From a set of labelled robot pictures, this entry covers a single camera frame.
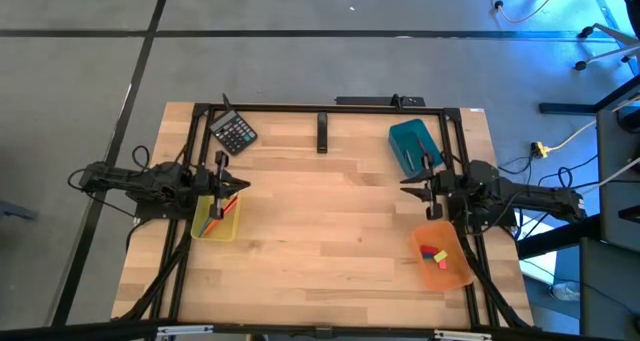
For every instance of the orange pencil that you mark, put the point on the orange pencil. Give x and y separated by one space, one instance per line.
212 227

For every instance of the blue plastic bin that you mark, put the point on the blue plastic bin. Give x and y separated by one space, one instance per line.
400 136

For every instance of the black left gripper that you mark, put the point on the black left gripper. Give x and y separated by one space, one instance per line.
207 183

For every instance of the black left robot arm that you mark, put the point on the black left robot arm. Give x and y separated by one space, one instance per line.
150 183

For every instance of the pink eraser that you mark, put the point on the pink eraser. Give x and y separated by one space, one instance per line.
442 264

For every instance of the black desk calculator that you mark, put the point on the black desk calculator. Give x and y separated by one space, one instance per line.
232 131

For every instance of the black desk leg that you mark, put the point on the black desk leg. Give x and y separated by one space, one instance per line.
565 108

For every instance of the red eraser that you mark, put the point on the red eraser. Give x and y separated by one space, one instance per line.
427 249

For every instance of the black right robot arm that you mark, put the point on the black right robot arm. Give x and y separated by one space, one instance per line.
525 196

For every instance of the black floor beam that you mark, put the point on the black floor beam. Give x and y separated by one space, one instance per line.
555 238

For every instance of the blue eraser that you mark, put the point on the blue eraser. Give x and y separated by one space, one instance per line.
429 256

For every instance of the black flat bar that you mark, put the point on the black flat bar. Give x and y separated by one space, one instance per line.
370 101

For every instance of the grey cabinet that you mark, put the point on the grey cabinet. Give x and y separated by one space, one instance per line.
617 206

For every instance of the black bottom rail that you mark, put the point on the black bottom rail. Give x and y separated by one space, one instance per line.
75 331

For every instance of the blue pencil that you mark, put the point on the blue pencil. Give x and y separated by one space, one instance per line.
202 231

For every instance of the silver bracket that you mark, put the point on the silver bracket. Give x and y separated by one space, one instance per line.
185 330
462 335

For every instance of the yellow plastic bin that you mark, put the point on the yellow plastic bin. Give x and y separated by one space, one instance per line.
227 231

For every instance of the person's shoe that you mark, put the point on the person's shoe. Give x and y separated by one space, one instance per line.
565 292

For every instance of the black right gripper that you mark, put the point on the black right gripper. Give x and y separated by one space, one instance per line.
440 188

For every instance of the grey box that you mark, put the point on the grey box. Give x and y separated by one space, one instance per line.
610 291

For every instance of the black aluminium table frame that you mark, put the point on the black aluminium table frame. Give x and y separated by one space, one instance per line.
325 108

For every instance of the orange plastic bin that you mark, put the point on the orange plastic bin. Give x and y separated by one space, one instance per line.
445 281

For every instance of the white chair base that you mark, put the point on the white chair base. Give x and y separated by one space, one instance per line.
612 33

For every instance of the yellow eraser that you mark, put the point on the yellow eraser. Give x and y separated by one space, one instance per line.
440 256

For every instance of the black camera stand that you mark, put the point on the black camera stand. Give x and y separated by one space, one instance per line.
322 131

